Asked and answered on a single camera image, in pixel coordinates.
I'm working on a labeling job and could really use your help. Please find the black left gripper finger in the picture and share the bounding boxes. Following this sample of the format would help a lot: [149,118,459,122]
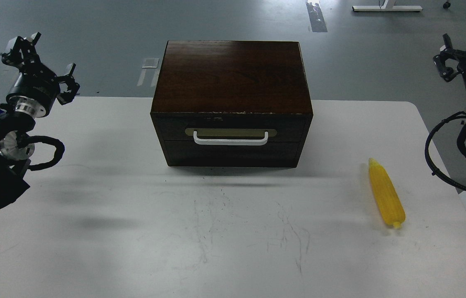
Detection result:
[1,32,41,69]
[56,63,80,105]

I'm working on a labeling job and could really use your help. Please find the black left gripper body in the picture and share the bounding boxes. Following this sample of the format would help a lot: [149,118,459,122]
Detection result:
[6,62,61,113]

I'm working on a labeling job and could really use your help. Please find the yellow corn cob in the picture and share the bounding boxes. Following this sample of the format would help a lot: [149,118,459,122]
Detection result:
[368,158,406,229]

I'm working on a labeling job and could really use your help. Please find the wooden drawer with white handle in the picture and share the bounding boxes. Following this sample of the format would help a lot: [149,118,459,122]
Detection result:
[152,114,312,143]

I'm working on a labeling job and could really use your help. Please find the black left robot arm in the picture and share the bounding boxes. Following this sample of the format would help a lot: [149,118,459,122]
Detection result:
[0,32,80,210]

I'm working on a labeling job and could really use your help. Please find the dark wooden drawer cabinet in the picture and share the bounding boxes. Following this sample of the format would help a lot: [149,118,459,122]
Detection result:
[150,40,313,168]

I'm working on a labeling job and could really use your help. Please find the white desk leg base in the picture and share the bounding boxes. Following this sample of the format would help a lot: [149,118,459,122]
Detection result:
[352,0,423,12]

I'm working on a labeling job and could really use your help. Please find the white floor tape marks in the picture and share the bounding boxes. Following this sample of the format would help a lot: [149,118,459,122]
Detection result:
[136,57,160,87]

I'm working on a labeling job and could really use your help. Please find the grey floor tape strip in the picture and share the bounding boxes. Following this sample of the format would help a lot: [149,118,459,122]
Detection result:
[305,0,328,33]

